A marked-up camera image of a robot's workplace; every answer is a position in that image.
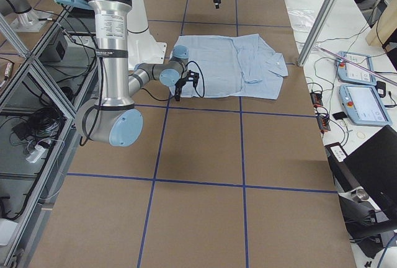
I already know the clear plastic bag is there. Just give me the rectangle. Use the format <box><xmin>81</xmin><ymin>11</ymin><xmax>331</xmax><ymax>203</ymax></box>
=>
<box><xmin>287</xmin><ymin>8</ymin><xmax>316</xmax><ymax>33</ymax></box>

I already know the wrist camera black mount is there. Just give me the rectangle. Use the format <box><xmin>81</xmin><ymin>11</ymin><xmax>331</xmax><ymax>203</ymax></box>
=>
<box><xmin>185</xmin><ymin>70</ymin><xmax>200</xmax><ymax>88</ymax></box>

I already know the white camera mast pedestal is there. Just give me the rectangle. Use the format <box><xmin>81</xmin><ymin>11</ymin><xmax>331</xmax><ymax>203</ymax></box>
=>
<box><xmin>127</xmin><ymin>0</ymin><xmax>167</xmax><ymax>69</ymax></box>

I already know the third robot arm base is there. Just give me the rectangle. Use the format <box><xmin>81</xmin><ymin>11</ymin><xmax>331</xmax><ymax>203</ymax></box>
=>
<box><xmin>1</xmin><ymin>0</ymin><xmax>51</xmax><ymax>32</ymax></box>

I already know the blue teach pendant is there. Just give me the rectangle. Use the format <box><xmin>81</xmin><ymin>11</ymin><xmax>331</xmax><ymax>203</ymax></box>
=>
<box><xmin>336</xmin><ymin>51</ymin><xmax>377</xmax><ymax>86</ymax></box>
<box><xmin>339</xmin><ymin>84</ymin><xmax>393</xmax><ymax>127</ymax></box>

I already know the white power strip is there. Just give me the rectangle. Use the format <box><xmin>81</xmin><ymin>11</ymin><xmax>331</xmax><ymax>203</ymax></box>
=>
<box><xmin>25</xmin><ymin>144</ymin><xmax>46</xmax><ymax>163</ymax></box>

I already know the light blue button-up shirt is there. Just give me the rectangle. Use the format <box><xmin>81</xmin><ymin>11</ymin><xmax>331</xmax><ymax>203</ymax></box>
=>
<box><xmin>176</xmin><ymin>34</ymin><xmax>288</xmax><ymax>100</ymax></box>

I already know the upper blue teach pendant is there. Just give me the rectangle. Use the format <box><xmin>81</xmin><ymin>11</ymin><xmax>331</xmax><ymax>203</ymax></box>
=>
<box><xmin>336</xmin><ymin>51</ymin><xmax>377</xmax><ymax>86</ymax></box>

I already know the black laptop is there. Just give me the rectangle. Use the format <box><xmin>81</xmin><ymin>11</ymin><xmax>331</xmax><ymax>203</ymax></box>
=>
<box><xmin>325</xmin><ymin>125</ymin><xmax>396</xmax><ymax>258</ymax></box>

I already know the lower blue teach pendant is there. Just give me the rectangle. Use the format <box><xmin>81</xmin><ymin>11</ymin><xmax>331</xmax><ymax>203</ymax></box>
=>
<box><xmin>339</xmin><ymin>84</ymin><xmax>393</xmax><ymax>127</ymax></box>

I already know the aluminium frame post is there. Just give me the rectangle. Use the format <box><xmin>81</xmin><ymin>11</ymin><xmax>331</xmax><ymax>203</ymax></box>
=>
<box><xmin>297</xmin><ymin>0</ymin><xmax>337</xmax><ymax>66</ymax></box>

